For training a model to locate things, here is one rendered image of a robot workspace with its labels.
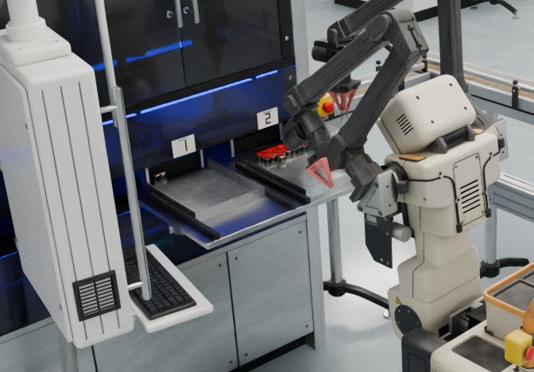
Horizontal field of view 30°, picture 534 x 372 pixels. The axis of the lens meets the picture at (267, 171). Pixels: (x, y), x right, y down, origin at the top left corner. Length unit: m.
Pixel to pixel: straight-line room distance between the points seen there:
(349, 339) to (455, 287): 1.33
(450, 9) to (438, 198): 0.56
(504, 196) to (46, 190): 2.11
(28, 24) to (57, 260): 0.59
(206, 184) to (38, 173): 0.97
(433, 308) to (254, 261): 1.04
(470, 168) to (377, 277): 1.91
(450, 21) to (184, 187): 1.07
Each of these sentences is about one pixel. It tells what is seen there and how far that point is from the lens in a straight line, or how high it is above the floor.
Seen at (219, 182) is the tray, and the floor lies 0.88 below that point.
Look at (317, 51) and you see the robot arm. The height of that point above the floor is 1.32.
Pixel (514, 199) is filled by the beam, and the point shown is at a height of 0.50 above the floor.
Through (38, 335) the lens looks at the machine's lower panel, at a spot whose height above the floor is 0.55.
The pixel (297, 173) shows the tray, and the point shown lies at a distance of 3.33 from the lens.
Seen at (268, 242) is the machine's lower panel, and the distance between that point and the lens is 3.62.
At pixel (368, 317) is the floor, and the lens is 4.17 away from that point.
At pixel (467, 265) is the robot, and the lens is 2.80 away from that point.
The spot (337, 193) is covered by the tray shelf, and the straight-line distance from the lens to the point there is 3.19.
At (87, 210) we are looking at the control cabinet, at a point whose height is 1.19.
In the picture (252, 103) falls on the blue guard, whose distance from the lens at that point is 3.39.
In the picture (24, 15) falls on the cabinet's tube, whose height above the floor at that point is 1.65.
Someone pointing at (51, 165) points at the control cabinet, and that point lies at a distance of 2.45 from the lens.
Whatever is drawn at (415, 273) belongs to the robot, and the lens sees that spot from 2.70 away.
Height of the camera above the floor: 2.25
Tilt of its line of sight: 24 degrees down
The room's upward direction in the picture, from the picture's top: 5 degrees counter-clockwise
